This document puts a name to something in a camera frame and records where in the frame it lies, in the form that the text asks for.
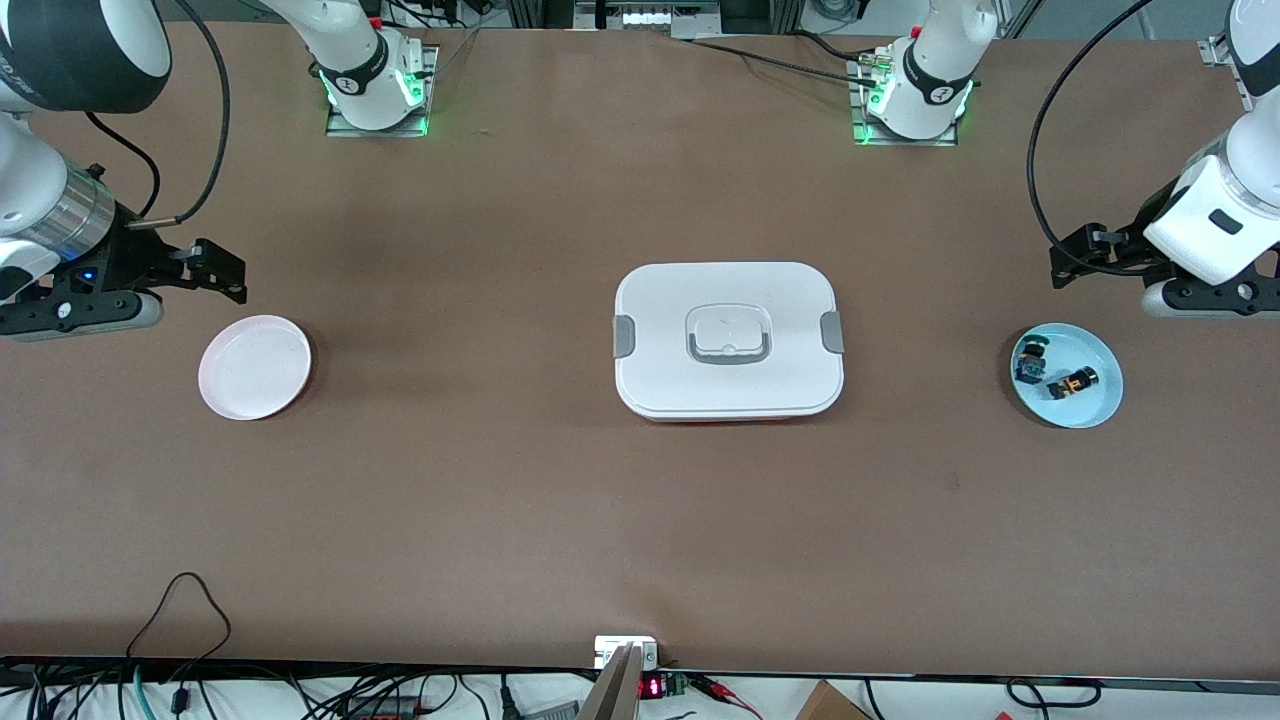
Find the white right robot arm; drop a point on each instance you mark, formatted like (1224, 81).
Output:
(30, 170)

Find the brown cardboard box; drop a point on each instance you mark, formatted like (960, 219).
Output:
(830, 705)

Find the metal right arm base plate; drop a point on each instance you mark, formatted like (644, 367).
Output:
(428, 70)

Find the red LED display module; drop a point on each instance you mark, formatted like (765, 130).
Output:
(652, 687)

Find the orange push button switch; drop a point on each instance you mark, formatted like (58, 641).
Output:
(1072, 384)

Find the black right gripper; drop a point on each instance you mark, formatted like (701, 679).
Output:
(134, 259)

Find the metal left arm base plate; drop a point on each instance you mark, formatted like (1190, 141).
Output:
(905, 141)

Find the aluminium profile bar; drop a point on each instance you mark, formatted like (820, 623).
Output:
(615, 690)

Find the aluminium edge rail with bracket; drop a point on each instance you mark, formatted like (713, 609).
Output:
(1215, 50)

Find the pink round plate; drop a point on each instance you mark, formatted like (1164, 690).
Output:
(255, 368)

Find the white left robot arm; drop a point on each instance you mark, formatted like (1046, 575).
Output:
(1190, 240)

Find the red and black clip leads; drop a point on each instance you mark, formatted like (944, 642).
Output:
(715, 686)

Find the small blue electronic part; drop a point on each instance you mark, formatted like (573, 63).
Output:
(1030, 368)

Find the aluminium frame with white label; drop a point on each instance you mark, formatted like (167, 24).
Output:
(650, 18)

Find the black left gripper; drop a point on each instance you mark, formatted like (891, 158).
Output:
(1122, 252)

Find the small white box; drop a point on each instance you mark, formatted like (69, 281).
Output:
(610, 650)

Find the light blue round plate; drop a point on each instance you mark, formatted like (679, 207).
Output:
(1090, 345)

